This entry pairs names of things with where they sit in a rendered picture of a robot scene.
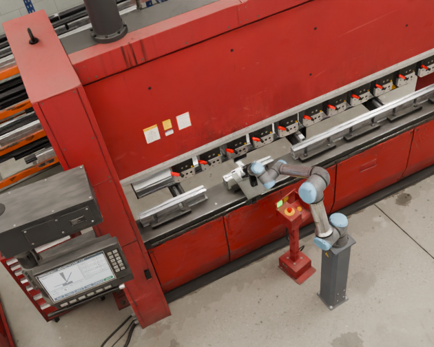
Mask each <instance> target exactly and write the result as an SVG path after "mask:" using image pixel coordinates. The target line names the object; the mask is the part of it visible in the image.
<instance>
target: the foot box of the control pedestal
mask: <svg viewBox="0 0 434 347"><path fill-rule="evenodd" d="M289 255H290V249H289V250H288V251H287V252H285V253H284V254H283V255H281V256H280V257H279V265H278V267H279V268H280V269H281V270H283V271H284V272H285V273H286V274H287V275H288V276H289V277H290V278H291V279H293V280H294V281H295V282H296V283H297V284H299V285H301V284H302V283H303V282H305V281H306V280H307V279H308V278H309V277H311V276H312V275H313V274H314V273H315V272H316V271H317V270H316V269H315V268H314V267H312V265H311V259H310V258H308V257H307V256H306V255H305V254H304V253H303V252H301V251H300V250H299V255H300V256H301V257H303V259H302V260H300V261H299V263H297V264H296V265H295V266H294V265H293V264H292V263H291V262H290V261H289V260H288V259H287V258H286V257H288V256H289Z"/></svg>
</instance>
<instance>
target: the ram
mask: <svg viewBox="0 0 434 347"><path fill-rule="evenodd" d="M433 48H434V0H309V1H306V2H304V3H301V4H298V5H296V6H293V7H291V8H287V9H286V10H282V11H280V12H277V13H275V14H271V15H269V16H267V17H264V18H261V19H259V20H256V21H253V22H251V23H248V24H245V25H242V26H240V27H237V28H234V29H232V30H229V31H226V32H223V33H221V34H218V35H216V36H213V37H210V38H208V39H205V40H203V41H199V42H197V43H194V44H192V45H188V46H187V47H184V48H181V49H179V50H176V51H173V52H170V53H168V54H165V55H162V56H160V57H157V58H155V59H152V60H149V61H146V62H144V63H141V64H138V65H135V66H133V67H130V68H127V69H126V70H122V71H120V72H117V73H115V74H111V75H109V76H106V77H104V78H100V79H99V80H96V81H93V82H91V83H88V84H85V85H83V89H84V91H85V94H86V96H87V99H88V101H89V104H90V107H91V108H92V112H93V114H94V117H95V119H96V122H97V125H98V126H99V129H100V132H101V135H102V137H103V140H104V142H105V145H106V147H107V150H108V153H109V155H110V158H111V160H112V163H113V165H114V168H115V170H116V173H117V176H118V179H119V181H120V180H123V179H126V178H128V177H130V176H133V175H135V174H137V173H140V172H142V171H145V170H146V169H149V168H151V167H154V166H156V165H159V164H161V163H163V162H166V161H168V160H171V159H172V158H175V157H177V156H180V155H182V154H185V153H187V152H189V151H192V150H194V149H197V148H199V147H202V146H203V145H206V144H208V143H211V142H213V141H215V140H218V139H220V138H223V137H225V136H228V135H230V134H232V133H234V132H237V131H239V130H241V129H244V128H246V127H249V126H251V125H254V124H256V123H259V122H260V121H262V120H265V119H268V118H270V117H272V116H275V115H277V114H280V113H282V112H285V111H287V110H288V109H291V108H293V107H296V106H299V105H301V104H303V103H306V102H308V101H310V100H313V99H315V98H317V97H319V96H322V95H324V94H327V93H329V92H332V91H334V90H336V89H339V88H341V87H344V86H345V85H348V84H350V83H353V82H355V81H358V80H360V79H362V78H365V77H367V76H370V75H372V74H375V73H376V72H379V71H381V70H384V69H386V68H388V67H391V66H393V65H396V64H398V63H401V62H402V61H405V60H407V59H410V58H412V57H414V56H417V55H419V54H422V53H424V52H427V51H429V50H432V49H433ZM432 55H434V52H432V53H430V54H427V55H425V56H422V57H420V58H418V59H415V60H414V61H411V62H409V63H406V64H404V65H401V66H399V67H397V68H394V69H392V70H389V71H388V72H385V73H383V74H380V75H378V76H375V77H373V78H370V79H369V80H366V81H363V82H361V83H358V84H357V85H354V86H352V87H349V88H347V89H345V90H342V91H340V92H338V93H335V94H333V95H330V96H328V97H326V98H324V99H321V100H319V101H316V102H314V103H312V104H310V105H307V106H305V107H302V108H300V109H297V110H295V111H293V112H290V113H288V114H285V115H284V116H281V117H279V118H276V119H274V120H271V121H269V122H267V123H265V124H262V125H260V126H257V127H254V128H253V129H250V130H248V131H246V132H243V133H241V134H239V135H237V136H234V137H231V138H229V139H227V140H224V141H222V142H220V143H217V144H215V145H212V146H211V147H208V148H206V149H203V150H201V151H198V152H196V153H194V154H192V155H189V156H186V157H184V158H181V159H180V160H177V161H175V162H172V163H170V164H168V165H165V166H163V167H161V168H158V169H156V170H153V171H151V172H149V173H146V174H144V175H142V176H139V177H137V178H135V179H133V180H130V181H128V182H125V183H123V184H121V186H122V187H124V186H126V185H129V184H131V183H133V182H136V181H138V180H140V179H143V178H145V177H148V176H150V175H152V174H155V173H157V172H159V171H162V170H164V169H166V168H168V167H171V166H173V165H176V164H178V163H180V162H182V161H185V160H187V159H190V158H192V157H194V156H197V155H199V154H202V153H204V152H206V151H209V150H210V149H213V148H215V147H218V146H220V145H223V144H225V143H228V142H230V141H232V140H235V139H237V138H240V137H241V136H244V135H246V134H249V133H251V132H254V131H256V130H257V129H260V128H263V127H265V126H268V125H270V124H272V123H274V122H277V121H279V120H282V119H283V118H286V117H288V116H291V115H293V114H296V113H298V112H301V111H302V110H305V109H307V108H310V107H312V106H314V105H317V104H319V103H321V102H324V101H327V100H329V99H330V98H333V97H335V96H338V95H340V94H343V93H345V92H348V91H349V90H352V89H354V88H357V87H359V86H361V85H364V84H366V83H369V82H371V81H374V80H375V79H377V78H380V77H382V76H385V75H387V74H390V73H392V72H394V71H397V70H399V69H402V68H403V67H406V66H408V65H411V64H413V63H416V62H418V61H421V60H422V59H425V58H427V57H430V56H432ZM186 112H189V117H190V121H191V124H192V125H191V126H189V127H186V128H184V129H181V130H179V129H178V124H177V120H176V116H179V115H181V114H184V113H186ZM169 119H170V121H171V124H172V127H171V128H169V129H166V130H164V127H163V121H166V120H169ZM154 125H157V128H158V132H159V135H160V139H158V140H155V141H153V142H150V143H148V144H147V140H146V137H145V134H144V131H143V130H144V129H147V128H148V127H151V126H154ZM171 129H173V134H170V135H168V136H166V135H165V132H166V131H169V130H171Z"/></svg>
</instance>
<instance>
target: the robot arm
mask: <svg viewBox="0 0 434 347"><path fill-rule="evenodd" d="M241 168H242V171H243V172H242V171H241V170H240V174H241V178H245V177H246V178H247V177H249V181H250V185H251V186H252V187H255V186H257V185H258V182H257V179H259V181H260V182H261V183H262V185H264V186H265V187H266V188H267V189H270V188H272V187H273V186H274V185H275V183H276V181H275V179H276V178H277V177H278V176H279V175H280V174H281V175H286V176H293V177H298V178H306V179H307V180H306V181H305V182H304V183H302V185H301V186H300V188H299V190H298V193H299V196H300V198H302V200H303V201H304V202H306V203H307V204H309V207H310V210H311V214H312V216H313V221H314V223H315V226H316V229H315V235H316V236H315V237H314V239H313V242H314V243H315V245H316V246H318V247H319V248H321V249H323V250H325V251H326V250H329V249H330V248H331V247H333V248H336V249H340V248H343V247H345V246H346V245H347V244H348V242H349V236H348V233H347V225H348V220H347V217H346V216H345V215H343V214H341V213H334V214H332V215H331V216H330V218H329V221H328V218H327V214H326V211H325V208H324V204H323V199H324V194H323V191H324V190H325V189H326V188H327V186H328V185H329V183H330V176H329V173H328V172H327V170H326V169H323V168H322V167H317V166H314V167H304V166H299V165H290V164H287V163H286V162H285V161H283V160H279V161H278V162H276V163H275V164H274V165H273V166H272V167H271V168H270V169H269V170H268V171H266V170H265V169H264V166H263V164H262V163H261V162H255V163H253V164H252V162H251V163H249V164H247V165H245V166H242V167H241ZM256 178H257V179H256Z"/></svg>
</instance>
